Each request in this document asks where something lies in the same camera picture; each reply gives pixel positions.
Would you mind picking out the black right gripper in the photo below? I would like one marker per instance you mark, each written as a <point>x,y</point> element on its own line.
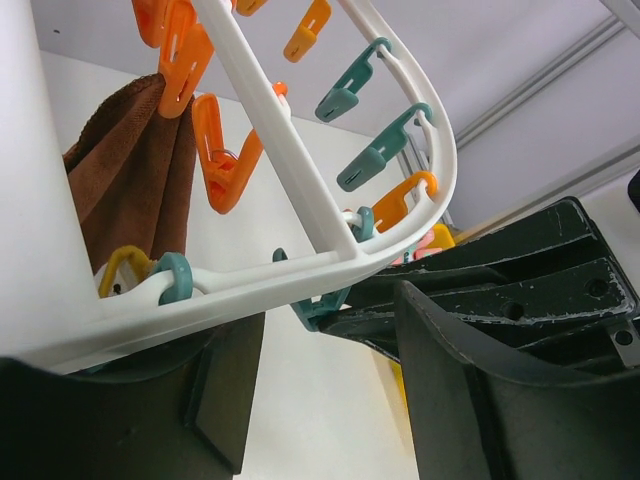
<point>547,285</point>

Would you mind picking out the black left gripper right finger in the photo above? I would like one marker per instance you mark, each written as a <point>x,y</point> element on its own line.
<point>480,409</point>

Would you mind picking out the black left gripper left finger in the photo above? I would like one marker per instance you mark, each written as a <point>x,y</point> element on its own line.
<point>180,410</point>

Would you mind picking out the white round clip hanger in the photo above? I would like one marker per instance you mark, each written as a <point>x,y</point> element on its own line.
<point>51,314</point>

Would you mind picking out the teal clip lower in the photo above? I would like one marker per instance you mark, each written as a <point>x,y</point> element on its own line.
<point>373,159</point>

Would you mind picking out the teal clip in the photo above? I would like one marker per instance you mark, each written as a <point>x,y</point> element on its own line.
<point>343,96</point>
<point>373,159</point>

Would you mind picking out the orange open clip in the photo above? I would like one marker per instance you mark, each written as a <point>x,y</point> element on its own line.
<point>225,174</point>

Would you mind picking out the brown sock on hanger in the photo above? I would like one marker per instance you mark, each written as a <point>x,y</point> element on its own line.
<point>131,174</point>

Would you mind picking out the teal clip upper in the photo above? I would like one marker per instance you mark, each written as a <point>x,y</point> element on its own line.
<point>343,96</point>

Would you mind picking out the orange clip holding brown sock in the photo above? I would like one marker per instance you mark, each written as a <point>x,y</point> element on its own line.
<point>185,52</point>

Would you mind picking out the yellow plastic bin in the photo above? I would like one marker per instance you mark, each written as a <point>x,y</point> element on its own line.
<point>436,240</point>

